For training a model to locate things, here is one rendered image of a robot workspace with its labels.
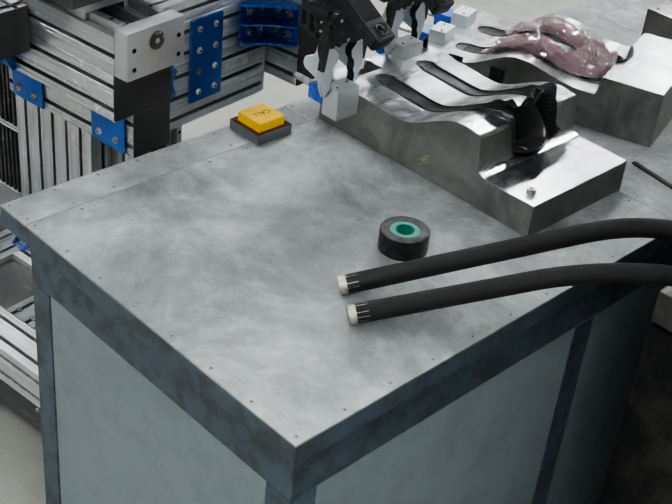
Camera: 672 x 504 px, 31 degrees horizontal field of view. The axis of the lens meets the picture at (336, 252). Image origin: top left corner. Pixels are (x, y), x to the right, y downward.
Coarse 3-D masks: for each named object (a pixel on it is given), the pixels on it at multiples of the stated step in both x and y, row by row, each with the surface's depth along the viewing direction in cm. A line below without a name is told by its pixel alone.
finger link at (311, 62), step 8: (312, 56) 202; (328, 56) 199; (336, 56) 200; (304, 64) 204; (312, 64) 203; (328, 64) 200; (312, 72) 203; (320, 72) 200; (328, 72) 201; (320, 80) 201; (328, 80) 202; (320, 88) 202; (328, 88) 203; (320, 96) 204
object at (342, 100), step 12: (312, 84) 207; (336, 84) 204; (348, 84) 205; (312, 96) 208; (336, 96) 203; (348, 96) 204; (324, 108) 206; (336, 108) 204; (348, 108) 206; (336, 120) 205
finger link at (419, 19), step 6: (408, 6) 232; (414, 6) 230; (420, 6) 230; (402, 12) 235; (408, 12) 233; (414, 12) 230; (420, 12) 231; (408, 18) 234; (414, 18) 231; (420, 18) 231; (408, 24) 235; (414, 24) 232; (420, 24) 232; (414, 30) 233; (420, 30) 233; (414, 36) 234
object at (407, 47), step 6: (408, 36) 233; (396, 42) 230; (402, 42) 231; (408, 42) 231; (414, 42) 231; (420, 42) 232; (396, 48) 231; (402, 48) 229; (408, 48) 230; (414, 48) 231; (420, 48) 233; (390, 54) 232; (396, 54) 231; (402, 54) 230; (408, 54) 231; (414, 54) 232; (420, 54) 233; (402, 60) 231
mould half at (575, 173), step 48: (432, 48) 236; (384, 96) 218; (432, 96) 220; (480, 96) 220; (384, 144) 217; (432, 144) 208; (480, 144) 200; (576, 144) 215; (480, 192) 204; (576, 192) 204
